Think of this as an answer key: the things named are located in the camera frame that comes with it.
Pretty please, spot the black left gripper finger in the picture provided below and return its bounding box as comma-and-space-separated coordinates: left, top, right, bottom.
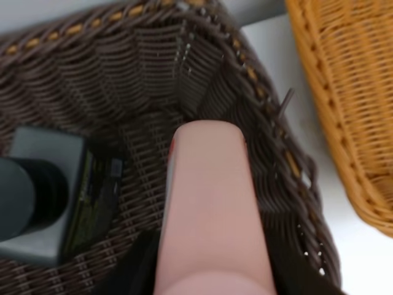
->
154, 120, 276, 294

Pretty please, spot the dark green ink bottle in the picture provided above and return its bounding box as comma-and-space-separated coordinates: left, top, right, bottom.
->
1, 127, 125, 267

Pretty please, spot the dark brown wicker basket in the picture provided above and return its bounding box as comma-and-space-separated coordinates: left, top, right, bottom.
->
1, 1, 341, 294

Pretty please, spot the orange wicker basket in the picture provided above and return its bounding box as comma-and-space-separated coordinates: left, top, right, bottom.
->
286, 1, 392, 237

